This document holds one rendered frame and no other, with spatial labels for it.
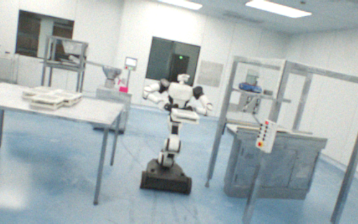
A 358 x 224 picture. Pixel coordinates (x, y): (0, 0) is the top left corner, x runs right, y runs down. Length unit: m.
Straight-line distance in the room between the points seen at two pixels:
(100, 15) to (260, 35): 4.48
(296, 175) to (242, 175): 0.78
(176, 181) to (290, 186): 1.57
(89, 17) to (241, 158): 5.79
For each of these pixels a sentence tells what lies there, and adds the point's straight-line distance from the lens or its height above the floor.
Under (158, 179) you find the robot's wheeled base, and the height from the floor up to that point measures 0.16.
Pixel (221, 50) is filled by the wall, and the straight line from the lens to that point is 8.39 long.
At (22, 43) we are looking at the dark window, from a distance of 8.34.
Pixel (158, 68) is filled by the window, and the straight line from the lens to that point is 8.01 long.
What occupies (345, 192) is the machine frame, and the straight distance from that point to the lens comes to 3.54.
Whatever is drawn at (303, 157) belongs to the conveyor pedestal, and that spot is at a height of 0.59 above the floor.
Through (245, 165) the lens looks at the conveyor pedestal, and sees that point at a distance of 3.58.
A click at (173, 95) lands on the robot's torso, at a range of 3.27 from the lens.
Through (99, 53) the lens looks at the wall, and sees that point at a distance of 7.97.
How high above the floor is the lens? 1.48
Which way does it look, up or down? 10 degrees down
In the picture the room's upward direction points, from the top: 11 degrees clockwise
